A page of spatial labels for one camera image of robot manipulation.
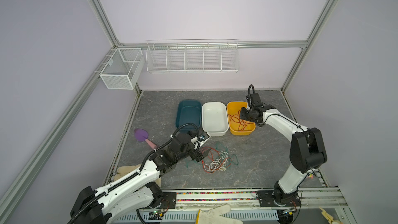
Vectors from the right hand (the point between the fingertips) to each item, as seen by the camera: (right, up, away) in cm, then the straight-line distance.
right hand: (243, 115), depth 94 cm
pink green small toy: (+30, -29, -17) cm, 45 cm away
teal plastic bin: (-35, +2, +16) cm, 38 cm away
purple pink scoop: (-64, -13, +3) cm, 65 cm away
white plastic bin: (-17, -3, +10) cm, 20 cm away
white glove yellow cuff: (-20, -44, -24) cm, 54 cm away
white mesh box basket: (-77, +29, +6) cm, 83 cm away
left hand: (-24, -12, -17) cm, 32 cm away
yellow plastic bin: (-2, -8, +5) cm, 10 cm away
